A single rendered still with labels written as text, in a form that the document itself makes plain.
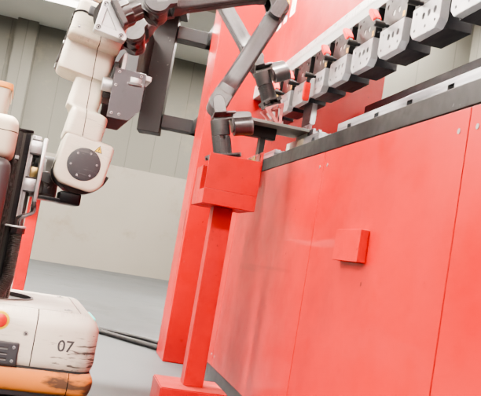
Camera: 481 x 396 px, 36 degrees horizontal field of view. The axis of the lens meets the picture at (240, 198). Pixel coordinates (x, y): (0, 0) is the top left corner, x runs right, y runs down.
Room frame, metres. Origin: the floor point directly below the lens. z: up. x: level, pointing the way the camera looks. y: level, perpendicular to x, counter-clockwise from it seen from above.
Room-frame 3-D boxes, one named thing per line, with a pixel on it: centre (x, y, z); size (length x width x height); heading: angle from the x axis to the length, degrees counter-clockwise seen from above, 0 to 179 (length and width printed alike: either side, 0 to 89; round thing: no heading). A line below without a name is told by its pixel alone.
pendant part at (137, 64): (3.74, 0.65, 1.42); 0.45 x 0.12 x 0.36; 1
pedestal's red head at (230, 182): (2.29, 0.05, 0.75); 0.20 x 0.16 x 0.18; 12
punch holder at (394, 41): (1.91, -0.35, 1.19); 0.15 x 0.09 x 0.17; 12
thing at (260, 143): (2.62, -0.01, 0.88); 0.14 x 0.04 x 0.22; 102
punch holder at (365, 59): (2.10, -0.31, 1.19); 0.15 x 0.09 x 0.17; 12
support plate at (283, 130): (2.63, -0.05, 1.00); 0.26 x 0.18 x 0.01; 102
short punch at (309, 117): (2.66, -0.20, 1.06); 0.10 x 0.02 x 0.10; 12
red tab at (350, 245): (1.63, -0.25, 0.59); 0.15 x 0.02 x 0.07; 12
